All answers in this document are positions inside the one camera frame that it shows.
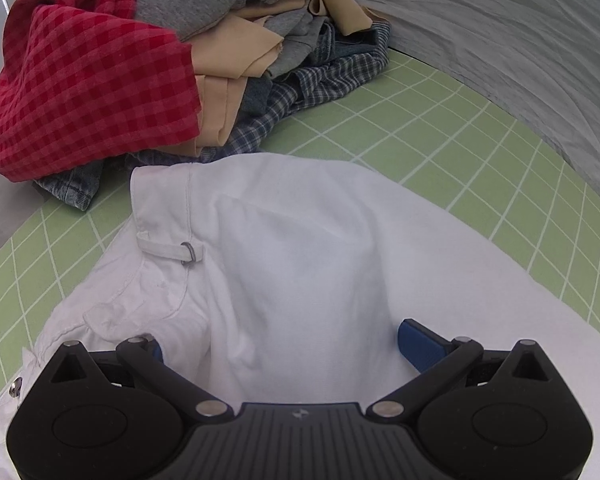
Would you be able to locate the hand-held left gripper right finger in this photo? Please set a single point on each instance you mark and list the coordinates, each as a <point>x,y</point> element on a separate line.
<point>422,347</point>

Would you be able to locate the green grid cutting mat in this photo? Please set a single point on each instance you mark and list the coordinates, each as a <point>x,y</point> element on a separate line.
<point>430,125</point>

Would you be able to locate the blue denim jeans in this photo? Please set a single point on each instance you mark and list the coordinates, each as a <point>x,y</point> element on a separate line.
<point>75,186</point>

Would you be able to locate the white garment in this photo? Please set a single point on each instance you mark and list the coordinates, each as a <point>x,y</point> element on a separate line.
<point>305,260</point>

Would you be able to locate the red checkered cloth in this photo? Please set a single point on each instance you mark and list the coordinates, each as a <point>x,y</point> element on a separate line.
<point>90,80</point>

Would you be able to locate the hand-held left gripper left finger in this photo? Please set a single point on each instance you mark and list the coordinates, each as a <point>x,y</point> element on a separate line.
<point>156,351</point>

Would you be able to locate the beige garment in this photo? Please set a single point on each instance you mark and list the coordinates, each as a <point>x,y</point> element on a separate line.
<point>225,60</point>

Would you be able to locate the blue plaid shirt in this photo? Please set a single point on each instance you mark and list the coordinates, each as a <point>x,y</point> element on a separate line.
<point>330,72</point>

